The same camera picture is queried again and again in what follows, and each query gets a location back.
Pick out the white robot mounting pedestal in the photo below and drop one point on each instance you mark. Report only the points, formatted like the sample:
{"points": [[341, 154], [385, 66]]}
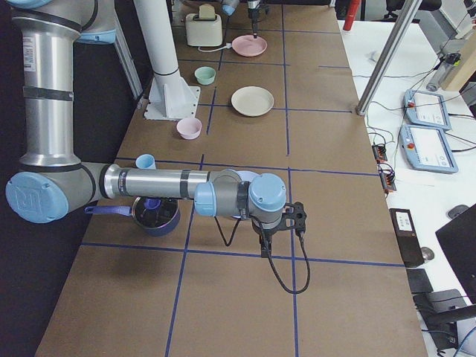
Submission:
{"points": [[170, 97]]}

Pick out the teach pendant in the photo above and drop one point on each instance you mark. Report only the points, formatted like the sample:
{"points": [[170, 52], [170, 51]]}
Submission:
{"points": [[426, 108], [426, 149]]}

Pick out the light blue cup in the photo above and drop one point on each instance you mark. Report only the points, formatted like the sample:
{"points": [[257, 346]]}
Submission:
{"points": [[145, 162]]}

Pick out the pink plate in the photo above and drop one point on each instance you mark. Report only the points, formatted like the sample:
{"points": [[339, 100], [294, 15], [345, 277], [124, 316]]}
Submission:
{"points": [[249, 46]]}

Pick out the cream toaster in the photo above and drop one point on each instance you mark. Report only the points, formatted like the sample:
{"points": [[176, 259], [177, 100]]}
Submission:
{"points": [[203, 32]]}

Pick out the pink bowl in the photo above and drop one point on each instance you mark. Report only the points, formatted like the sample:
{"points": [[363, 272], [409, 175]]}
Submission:
{"points": [[189, 128]]}

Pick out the bread slice in toaster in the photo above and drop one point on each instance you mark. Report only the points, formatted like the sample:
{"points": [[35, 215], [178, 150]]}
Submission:
{"points": [[207, 12]]}

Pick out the black computer mouse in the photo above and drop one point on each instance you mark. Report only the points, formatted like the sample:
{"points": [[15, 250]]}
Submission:
{"points": [[456, 211]]}

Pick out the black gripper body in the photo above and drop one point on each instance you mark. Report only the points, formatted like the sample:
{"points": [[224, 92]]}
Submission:
{"points": [[254, 15], [265, 234]]}

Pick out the dark blue saucepan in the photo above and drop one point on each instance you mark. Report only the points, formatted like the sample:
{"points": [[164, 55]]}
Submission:
{"points": [[156, 216]]}

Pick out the aluminium frame post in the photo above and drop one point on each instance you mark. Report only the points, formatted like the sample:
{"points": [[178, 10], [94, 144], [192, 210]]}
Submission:
{"points": [[395, 38]]}

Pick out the green bowl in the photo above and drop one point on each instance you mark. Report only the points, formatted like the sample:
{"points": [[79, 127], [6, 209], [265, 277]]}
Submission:
{"points": [[205, 75]]}

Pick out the red cylinder bottle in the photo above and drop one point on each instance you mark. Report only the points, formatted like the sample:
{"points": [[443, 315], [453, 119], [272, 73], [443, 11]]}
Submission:
{"points": [[352, 9]]}

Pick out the cream white plate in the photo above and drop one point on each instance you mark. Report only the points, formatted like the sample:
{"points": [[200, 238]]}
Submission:
{"points": [[252, 101]]}

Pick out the upper teach pendant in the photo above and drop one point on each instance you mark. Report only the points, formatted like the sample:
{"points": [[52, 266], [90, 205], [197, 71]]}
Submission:
{"points": [[426, 108]]}

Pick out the lower teach pendant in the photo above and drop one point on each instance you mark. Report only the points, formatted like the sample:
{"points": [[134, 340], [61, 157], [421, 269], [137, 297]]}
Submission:
{"points": [[426, 149]]}

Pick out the black box with label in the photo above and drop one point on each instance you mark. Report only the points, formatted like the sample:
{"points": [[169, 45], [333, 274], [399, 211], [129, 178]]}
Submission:
{"points": [[406, 237]]}

